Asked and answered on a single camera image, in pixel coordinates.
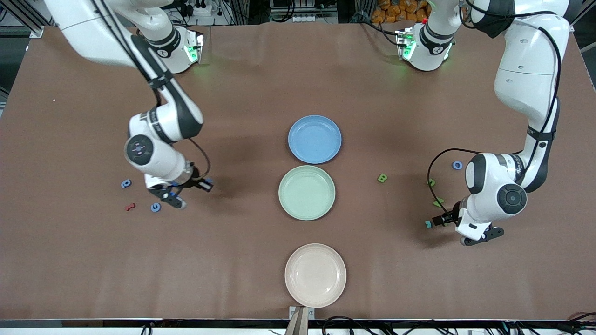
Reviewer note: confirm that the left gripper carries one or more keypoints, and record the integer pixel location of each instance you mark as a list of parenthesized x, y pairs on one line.
[(448, 217)]

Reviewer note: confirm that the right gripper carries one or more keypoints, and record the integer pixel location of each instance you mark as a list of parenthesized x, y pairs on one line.
[(194, 182)]

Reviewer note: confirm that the green foam letter B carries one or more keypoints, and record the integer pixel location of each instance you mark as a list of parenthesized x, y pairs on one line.
[(382, 177)]

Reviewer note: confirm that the orange fruit pile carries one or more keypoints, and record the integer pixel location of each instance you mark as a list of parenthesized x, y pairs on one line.
[(400, 11)]

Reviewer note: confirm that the aluminium frame post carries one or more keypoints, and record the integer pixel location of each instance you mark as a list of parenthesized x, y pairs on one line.
[(36, 31), (583, 10)]

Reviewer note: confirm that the white power strip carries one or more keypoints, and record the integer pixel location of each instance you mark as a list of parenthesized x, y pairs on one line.
[(200, 8)]

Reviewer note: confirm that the blue foam letter d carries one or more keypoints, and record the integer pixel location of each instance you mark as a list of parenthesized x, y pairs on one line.
[(122, 184)]

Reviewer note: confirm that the beige plate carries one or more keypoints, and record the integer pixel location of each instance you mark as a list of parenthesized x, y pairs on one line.
[(315, 275)]

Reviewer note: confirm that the blue foam letter O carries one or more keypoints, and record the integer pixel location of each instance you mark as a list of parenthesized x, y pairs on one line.
[(453, 165)]

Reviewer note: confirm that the blue plate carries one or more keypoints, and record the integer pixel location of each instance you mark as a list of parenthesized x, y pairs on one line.
[(314, 139)]

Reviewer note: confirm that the brown paper table cover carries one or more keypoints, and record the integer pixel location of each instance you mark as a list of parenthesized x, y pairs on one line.
[(233, 93)]

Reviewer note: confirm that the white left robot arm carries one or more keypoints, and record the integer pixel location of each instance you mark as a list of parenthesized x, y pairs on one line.
[(493, 186)]

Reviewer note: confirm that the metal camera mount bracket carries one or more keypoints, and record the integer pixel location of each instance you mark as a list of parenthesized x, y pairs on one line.
[(300, 323)]

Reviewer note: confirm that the aluminium table edge rail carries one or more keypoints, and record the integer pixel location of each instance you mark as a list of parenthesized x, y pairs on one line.
[(70, 322)]

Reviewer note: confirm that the blue foam letter G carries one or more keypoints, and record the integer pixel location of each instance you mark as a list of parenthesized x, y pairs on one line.
[(152, 207)]

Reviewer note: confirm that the green plate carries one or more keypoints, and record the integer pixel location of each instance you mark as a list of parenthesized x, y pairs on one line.
[(307, 192)]

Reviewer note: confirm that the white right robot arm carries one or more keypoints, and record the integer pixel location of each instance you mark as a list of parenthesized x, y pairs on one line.
[(158, 158)]

